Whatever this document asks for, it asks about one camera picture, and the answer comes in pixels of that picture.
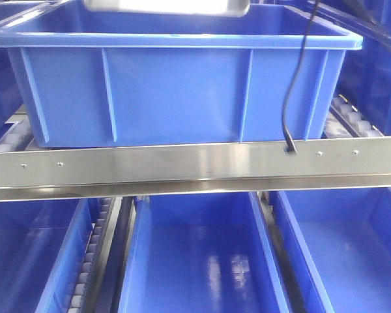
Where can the blue bin upper left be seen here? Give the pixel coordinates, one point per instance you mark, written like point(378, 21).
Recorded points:
point(10, 97)

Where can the blue target box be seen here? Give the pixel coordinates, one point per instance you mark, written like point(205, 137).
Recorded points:
point(105, 79)

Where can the silver metal tray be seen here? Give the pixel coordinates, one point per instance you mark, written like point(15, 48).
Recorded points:
point(209, 8)

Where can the steel front crossbar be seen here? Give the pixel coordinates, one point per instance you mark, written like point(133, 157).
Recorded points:
point(195, 168)

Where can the blue bin lower left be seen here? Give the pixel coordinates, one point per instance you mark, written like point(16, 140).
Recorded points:
point(42, 245)

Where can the lower roller track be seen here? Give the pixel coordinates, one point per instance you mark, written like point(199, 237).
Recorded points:
point(93, 267)

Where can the blue bin lower right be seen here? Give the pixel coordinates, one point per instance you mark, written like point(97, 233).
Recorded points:
point(339, 246)

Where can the blue bin upper right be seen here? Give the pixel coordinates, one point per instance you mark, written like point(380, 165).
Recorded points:
point(365, 78)

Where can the far left roller track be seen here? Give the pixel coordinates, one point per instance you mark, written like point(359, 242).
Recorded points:
point(15, 134)

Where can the blue bin lower centre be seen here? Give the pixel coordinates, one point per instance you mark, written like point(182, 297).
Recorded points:
point(201, 253)

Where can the blue bin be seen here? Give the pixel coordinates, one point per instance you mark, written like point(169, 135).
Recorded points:
point(42, 245)
point(10, 97)
point(201, 253)
point(365, 78)
point(339, 246)

